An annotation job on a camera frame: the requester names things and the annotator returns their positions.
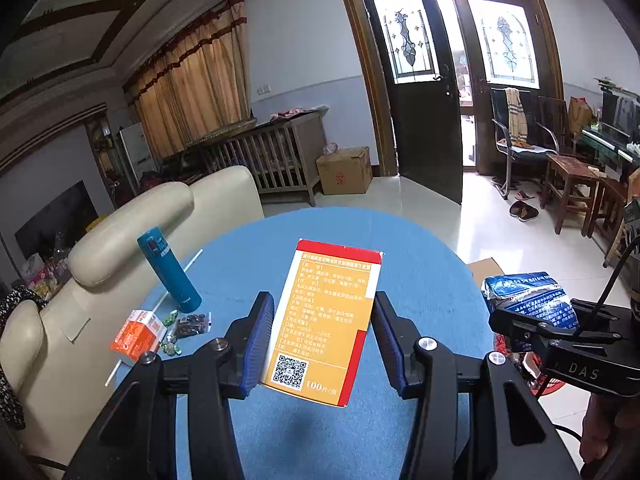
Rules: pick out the dark wooden door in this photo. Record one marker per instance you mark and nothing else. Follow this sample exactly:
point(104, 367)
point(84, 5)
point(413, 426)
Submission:
point(421, 85)

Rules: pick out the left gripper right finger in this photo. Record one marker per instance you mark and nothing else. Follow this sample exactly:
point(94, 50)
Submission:
point(422, 369)

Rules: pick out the green wrapped candy near bottle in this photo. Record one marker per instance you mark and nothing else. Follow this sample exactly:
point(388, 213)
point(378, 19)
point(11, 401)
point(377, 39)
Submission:
point(170, 318)

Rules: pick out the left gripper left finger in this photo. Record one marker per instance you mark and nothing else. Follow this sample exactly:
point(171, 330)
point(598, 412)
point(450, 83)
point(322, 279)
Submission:
point(225, 369)

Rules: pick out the red plastic trash basket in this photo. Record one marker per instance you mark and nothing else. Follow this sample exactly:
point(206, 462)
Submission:
point(528, 364)

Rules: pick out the metal frame chair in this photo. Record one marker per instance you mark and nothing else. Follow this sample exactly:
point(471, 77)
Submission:
point(520, 135)

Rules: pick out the cream leather sofa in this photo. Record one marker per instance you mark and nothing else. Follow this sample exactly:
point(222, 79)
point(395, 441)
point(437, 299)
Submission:
point(57, 359)

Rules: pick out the bag of dark seeds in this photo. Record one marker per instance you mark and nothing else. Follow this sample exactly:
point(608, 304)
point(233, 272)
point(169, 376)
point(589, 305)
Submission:
point(192, 325)

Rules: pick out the flat cardboard on floor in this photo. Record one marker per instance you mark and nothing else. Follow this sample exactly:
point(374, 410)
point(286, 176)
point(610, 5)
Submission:
point(482, 269)

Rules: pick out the wooden stool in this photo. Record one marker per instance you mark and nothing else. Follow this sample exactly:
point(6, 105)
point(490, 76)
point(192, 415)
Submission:
point(573, 184)

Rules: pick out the wooden radiator cabinet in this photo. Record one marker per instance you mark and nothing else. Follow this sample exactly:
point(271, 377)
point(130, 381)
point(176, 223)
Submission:
point(281, 155)

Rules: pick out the teal thermos bottle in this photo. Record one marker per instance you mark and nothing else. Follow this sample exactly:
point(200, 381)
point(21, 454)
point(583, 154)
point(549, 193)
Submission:
point(168, 269)

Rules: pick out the person right hand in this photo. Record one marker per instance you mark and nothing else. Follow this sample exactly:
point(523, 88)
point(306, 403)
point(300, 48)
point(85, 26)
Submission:
point(603, 415)

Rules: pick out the yellow red medicine box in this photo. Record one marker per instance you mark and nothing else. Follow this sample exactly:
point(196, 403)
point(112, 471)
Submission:
point(321, 322)

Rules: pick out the cardboard box on floor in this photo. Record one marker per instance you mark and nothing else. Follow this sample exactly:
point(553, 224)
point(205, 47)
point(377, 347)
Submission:
point(347, 171)

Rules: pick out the orange white tissue pack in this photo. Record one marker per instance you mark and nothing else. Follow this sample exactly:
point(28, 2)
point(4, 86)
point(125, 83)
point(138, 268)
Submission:
point(143, 331)

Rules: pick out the beige curtain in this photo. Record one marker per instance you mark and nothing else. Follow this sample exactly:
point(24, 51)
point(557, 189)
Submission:
point(197, 83)

